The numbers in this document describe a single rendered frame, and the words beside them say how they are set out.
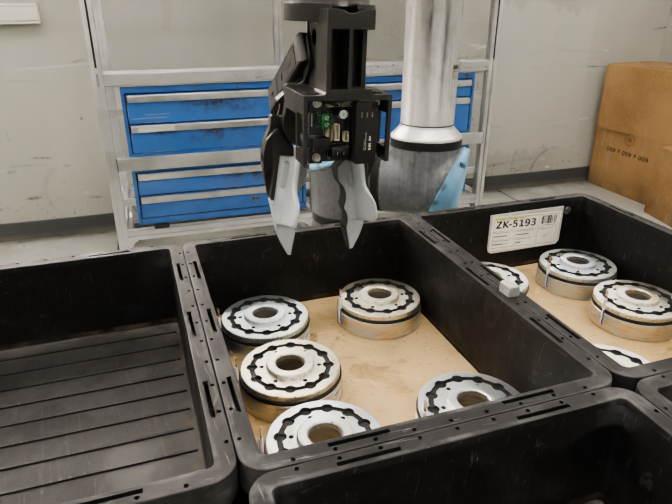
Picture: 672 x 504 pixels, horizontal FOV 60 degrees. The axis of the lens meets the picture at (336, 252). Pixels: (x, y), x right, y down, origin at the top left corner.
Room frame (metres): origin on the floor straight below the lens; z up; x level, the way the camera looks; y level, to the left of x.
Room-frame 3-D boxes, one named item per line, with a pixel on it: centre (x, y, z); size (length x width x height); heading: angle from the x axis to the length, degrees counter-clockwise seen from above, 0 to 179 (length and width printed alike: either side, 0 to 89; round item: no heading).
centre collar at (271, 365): (0.49, 0.05, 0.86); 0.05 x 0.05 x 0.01
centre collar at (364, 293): (0.64, -0.05, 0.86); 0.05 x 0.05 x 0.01
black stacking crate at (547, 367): (0.52, -0.02, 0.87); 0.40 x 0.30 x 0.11; 19
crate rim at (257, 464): (0.52, -0.02, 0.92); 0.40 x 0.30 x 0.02; 19
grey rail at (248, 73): (2.53, 0.10, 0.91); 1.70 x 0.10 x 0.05; 108
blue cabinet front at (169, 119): (2.38, 0.48, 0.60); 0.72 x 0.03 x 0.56; 108
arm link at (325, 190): (0.98, -0.02, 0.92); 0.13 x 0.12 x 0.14; 72
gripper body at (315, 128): (0.48, 0.00, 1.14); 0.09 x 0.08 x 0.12; 19
